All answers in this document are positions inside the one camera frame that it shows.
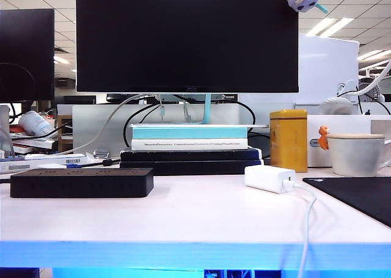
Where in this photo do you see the white charger block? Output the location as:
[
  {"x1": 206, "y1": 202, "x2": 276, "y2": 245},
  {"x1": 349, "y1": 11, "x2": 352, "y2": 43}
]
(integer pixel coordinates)
[{"x1": 244, "y1": 165, "x2": 296, "y2": 194}]

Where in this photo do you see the black power strip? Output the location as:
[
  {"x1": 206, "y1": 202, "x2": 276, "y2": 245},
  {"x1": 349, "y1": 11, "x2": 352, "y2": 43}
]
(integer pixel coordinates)
[{"x1": 10, "y1": 167, "x2": 155, "y2": 199}]

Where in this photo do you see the white charger cable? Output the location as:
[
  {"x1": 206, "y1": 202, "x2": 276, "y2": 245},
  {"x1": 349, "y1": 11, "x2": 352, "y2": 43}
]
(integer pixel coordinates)
[{"x1": 282, "y1": 179, "x2": 318, "y2": 278}]

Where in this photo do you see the teal book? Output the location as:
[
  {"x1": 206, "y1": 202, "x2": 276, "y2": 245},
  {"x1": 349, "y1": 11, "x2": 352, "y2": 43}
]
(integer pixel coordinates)
[{"x1": 131, "y1": 126, "x2": 248, "y2": 140}]

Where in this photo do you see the teal silver monitor stand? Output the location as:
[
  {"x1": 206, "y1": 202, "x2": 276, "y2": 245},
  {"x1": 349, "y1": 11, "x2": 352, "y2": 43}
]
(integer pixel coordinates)
[{"x1": 128, "y1": 92, "x2": 270, "y2": 129}]

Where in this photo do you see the large black monitor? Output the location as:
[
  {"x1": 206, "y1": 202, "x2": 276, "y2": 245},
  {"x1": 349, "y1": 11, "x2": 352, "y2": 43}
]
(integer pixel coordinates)
[{"x1": 75, "y1": 0, "x2": 299, "y2": 93}]

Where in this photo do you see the yellow tin can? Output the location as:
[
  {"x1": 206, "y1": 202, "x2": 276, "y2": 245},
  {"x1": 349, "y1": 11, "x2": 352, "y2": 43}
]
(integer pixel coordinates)
[{"x1": 269, "y1": 109, "x2": 309, "y2": 173}]

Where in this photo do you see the orange fox figurine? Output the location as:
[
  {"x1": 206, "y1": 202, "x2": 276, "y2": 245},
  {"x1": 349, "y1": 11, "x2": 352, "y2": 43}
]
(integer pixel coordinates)
[{"x1": 317, "y1": 125, "x2": 332, "y2": 150}]

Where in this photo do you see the white box with barcode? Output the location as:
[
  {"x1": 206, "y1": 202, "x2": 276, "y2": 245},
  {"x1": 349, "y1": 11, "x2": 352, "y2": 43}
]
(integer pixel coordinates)
[{"x1": 24, "y1": 153, "x2": 88, "y2": 166}]

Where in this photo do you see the white rounded object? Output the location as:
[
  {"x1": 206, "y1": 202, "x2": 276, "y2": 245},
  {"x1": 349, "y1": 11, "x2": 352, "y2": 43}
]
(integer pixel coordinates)
[{"x1": 319, "y1": 97, "x2": 355, "y2": 115}]

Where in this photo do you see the white partition board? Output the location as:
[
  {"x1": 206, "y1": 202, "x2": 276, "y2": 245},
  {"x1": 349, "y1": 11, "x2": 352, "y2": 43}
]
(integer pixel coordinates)
[{"x1": 298, "y1": 32, "x2": 360, "y2": 105}]

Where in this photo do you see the small white flat box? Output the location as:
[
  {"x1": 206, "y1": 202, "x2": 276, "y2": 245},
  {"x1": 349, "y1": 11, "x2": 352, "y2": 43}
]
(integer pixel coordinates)
[{"x1": 35, "y1": 163, "x2": 67, "y2": 170}]

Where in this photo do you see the white cardboard box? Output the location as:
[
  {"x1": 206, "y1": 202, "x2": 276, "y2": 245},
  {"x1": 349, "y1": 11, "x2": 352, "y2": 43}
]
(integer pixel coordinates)
[{"x1": 307, "y1": 114, "x2": 391, "y2": 168}]

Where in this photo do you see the wooden mug lid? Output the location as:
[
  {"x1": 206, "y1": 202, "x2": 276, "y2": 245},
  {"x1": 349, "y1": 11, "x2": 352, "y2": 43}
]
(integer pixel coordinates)
[{"x1": 327, "y1": 133, "x2": 386, "y2": 140}]

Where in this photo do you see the white ceramic mug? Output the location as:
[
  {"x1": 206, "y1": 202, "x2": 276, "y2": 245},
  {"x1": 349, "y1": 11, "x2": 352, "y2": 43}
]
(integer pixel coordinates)
[{"x1": 327, "y1": 137, "x2": 391, "y2": 177}]

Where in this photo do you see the white plastic bottle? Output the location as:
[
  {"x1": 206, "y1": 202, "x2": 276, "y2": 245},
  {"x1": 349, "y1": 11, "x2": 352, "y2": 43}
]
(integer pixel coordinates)
[{"x1": 18, "y1": 110, "x2": 55, "y2": 137}]

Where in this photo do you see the pile of books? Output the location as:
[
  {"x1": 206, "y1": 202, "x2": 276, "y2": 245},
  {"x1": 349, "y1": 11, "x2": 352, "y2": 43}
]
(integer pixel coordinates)
[{"x1": 9, "y1": 125, "x2": 59, "y2": 153}]

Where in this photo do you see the black mouse pad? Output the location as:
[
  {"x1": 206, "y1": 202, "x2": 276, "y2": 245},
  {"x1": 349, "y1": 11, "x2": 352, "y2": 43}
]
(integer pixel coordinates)
[{"x1": 302, "y1": 176, "x2": 391, "y2": 229}]

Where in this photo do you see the white desk fan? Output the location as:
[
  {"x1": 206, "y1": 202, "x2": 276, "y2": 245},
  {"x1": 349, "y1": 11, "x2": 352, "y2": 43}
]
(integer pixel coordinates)
[{"x1": 359, "y1": 78, "x2": 386, "y2": 103}]

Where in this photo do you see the white panel edge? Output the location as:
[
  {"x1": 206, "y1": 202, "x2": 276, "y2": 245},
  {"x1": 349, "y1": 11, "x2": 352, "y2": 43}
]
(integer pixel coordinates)
[{"x1": 0, "y1": 104, "x2": 12, "y2": 152}]

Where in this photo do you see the black monitor cable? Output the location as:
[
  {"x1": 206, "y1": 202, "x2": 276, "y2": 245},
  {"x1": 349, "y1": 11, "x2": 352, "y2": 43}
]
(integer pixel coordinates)
[
  {"x1": 224, "y1": 99, "x2": 257, "y2": 135},
  {"x1": 123, "y1": 102, "x2": 159, "y2": 149}
]

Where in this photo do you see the grey monitor cable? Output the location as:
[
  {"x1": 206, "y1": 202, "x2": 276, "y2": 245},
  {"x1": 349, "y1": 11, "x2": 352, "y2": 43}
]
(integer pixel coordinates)
[{"x1": 51, "y1": 93, "x2": 159, "y2": 156}]

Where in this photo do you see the white hose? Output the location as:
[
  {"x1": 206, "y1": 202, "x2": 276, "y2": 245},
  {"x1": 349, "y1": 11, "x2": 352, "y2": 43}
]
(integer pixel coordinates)
[{"x1": 356, "y1": 59, "x2": 391, "y2": 96}]

